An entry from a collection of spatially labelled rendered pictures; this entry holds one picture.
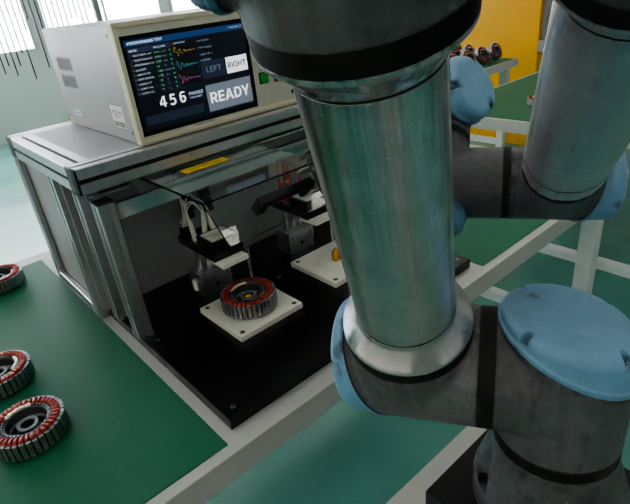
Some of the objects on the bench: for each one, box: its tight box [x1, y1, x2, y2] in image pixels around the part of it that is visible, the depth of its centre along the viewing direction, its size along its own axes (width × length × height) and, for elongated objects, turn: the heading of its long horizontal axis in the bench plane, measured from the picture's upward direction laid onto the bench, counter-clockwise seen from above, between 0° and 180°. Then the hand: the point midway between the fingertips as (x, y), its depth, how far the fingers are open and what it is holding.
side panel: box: [13, 156, 111, 319], centre depth 115 cm, size 28×3×32 cm, turn 53°
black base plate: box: [110, 220, 470, 430], centre depth 113 cm, size 47×64×2 cm
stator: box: [0, 395, 69, 462], centre depth 82 cm, size 11×11×4 cm
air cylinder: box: [276, 220, 314, 255], centre depth 127 cm, size 5×8×6 cm
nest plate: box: [291, 240, 347, 288], centre depth 118 cm, size 15×15×1 cm
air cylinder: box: [189, 262, 233, 297], centre depth 114 cm, size 5×8×6 cm
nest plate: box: [200, 289, 303, 342], centre depth 105 cm, size 15×15×1 cm
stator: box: [220, 277, 278, 320], centre depth 103 cm, size 11×11×4 cm
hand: (317, 179), depth 86 cm, fingers closed, pressing on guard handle
